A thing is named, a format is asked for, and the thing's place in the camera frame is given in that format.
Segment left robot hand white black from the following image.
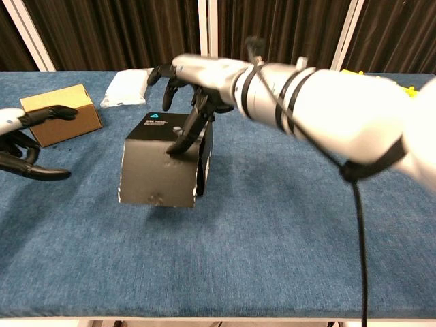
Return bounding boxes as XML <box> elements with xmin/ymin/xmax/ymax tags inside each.
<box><xmin>0</xmin><ymin>104</ymin><xmax>79</xmax><ymax>182</ymax></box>

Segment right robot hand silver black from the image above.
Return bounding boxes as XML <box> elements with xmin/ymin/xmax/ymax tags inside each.
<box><xmin>146</xmin><ymin>54</ymin><xmax>247</xmax><ymax>157</ymax></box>

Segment black cardboard box with flaps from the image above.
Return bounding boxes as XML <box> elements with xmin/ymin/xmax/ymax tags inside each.
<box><xmin>116</xmin><ymin>111</ymin><xmax>215</xmax><ymax>208</ymax></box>

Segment brown cardboard box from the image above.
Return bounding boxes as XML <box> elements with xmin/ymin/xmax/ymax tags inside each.
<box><xmin>20</xmin><ymin>84</ymin><xmax>104</xmax><ymax>148</ymax></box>

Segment white plastic packet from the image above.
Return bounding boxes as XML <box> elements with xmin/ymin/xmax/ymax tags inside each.
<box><xmin>99</xmin><ymin>67</ymin><xmax>155</xmax><ymax>108</ymax></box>

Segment dark brown curtain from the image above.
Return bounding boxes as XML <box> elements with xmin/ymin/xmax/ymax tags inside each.
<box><xmin>0</xmin><ymin>0</ymin><xmax>436</xmax><ymax>73</ymax></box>

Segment blue table cloth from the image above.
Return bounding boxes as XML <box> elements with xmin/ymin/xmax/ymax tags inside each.
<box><xmin>0</xmin><ymin>70</ymin><xmax>436</xmax><ymax>320</ymax></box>

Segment yellow test tube rack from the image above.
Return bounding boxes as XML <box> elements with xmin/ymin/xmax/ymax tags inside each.
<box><xmin>341</xmin><ymin>69</ymin><xmax>419</xmax><ymax>99</ymax></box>

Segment white metal frame post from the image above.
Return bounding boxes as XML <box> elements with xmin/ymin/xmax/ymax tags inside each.
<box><xmin>0</xmin><ymin>0</ymin><xmax>56</xmax><ymax>72</ymax></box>
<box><xmin>331</xmin><ymin>0</ymin><xmax>364</xmax><ymax>72</ymax></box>
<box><xmin>198</xmin><ymin>0</ymin><xmax>219</xmax><ymax>59</ymax></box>

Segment black cable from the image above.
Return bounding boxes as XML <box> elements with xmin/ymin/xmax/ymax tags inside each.
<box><xmin>245</xmin><ymin>36</ymin><xmax>371</xmax><ymax>327</ymax></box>

